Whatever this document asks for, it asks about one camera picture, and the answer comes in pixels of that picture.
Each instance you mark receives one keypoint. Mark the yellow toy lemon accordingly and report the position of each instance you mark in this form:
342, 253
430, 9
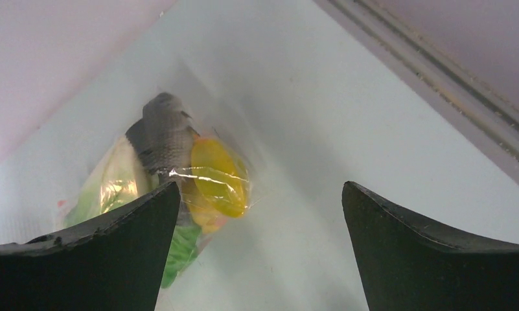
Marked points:
202, 212

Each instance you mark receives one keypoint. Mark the clear zip top bag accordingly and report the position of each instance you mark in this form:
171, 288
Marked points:
184, 88

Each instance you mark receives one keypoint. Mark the yellow toy mango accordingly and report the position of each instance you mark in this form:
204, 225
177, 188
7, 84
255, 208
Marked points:
220, 176

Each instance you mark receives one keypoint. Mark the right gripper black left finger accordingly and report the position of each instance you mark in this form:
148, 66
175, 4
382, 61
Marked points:
114, 261

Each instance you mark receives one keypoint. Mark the green toy lettuce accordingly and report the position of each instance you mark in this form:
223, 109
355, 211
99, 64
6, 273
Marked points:
118, 179

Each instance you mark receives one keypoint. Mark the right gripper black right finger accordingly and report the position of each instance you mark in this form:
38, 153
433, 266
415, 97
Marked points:
408, 261

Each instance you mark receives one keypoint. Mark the grey toy fish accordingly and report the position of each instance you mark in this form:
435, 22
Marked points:
164, 136

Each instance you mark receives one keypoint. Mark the grey aluminium frame rail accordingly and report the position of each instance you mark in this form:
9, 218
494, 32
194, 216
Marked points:
472, 107

